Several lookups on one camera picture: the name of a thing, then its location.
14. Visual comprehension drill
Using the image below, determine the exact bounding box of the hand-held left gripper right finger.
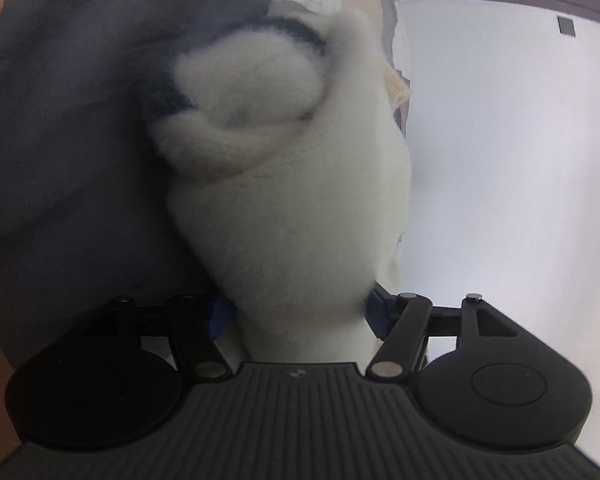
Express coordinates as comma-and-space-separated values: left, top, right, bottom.
365, 287, 523, 381

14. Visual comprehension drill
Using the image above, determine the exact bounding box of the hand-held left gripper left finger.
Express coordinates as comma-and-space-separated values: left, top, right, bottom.
82, 294, 237, 383

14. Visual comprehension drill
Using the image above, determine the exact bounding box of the checked patchwork quilt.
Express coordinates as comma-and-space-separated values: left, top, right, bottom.
0, 0, 416, 466

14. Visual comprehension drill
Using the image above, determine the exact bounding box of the cream striped sweater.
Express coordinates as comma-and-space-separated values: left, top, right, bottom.
147, 7, 416, 363

